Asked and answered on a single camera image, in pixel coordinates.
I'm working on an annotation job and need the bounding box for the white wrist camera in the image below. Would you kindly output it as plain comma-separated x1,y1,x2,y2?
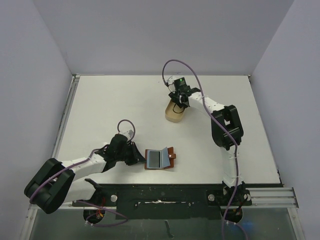
164,75,177,87
119,129,134,139

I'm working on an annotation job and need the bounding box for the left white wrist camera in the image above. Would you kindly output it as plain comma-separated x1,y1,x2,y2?
119,129,134,139

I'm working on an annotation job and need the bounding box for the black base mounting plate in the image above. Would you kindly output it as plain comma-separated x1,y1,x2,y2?
72,183,253,221

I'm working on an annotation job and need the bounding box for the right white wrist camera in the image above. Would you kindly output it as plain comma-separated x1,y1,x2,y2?
164,75,177,87

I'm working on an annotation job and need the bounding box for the tan oval cardboard tray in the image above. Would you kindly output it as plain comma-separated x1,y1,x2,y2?
164,100,185,123

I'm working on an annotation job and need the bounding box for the brown leather card holder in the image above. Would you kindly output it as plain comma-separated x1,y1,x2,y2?
144,146,177,170

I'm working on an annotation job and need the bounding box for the aluminium rail left edge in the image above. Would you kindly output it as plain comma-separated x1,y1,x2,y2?
19,74,80,240

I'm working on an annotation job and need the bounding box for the aluminium rail front right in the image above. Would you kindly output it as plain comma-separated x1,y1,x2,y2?
248,187,299,208

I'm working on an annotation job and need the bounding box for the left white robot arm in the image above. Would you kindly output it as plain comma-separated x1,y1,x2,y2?
24,133,146,214

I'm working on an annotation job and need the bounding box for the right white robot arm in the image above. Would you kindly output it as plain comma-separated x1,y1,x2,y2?
163,76,244,205

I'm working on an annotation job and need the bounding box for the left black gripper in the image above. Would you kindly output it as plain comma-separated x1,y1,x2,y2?
116,141,146,166

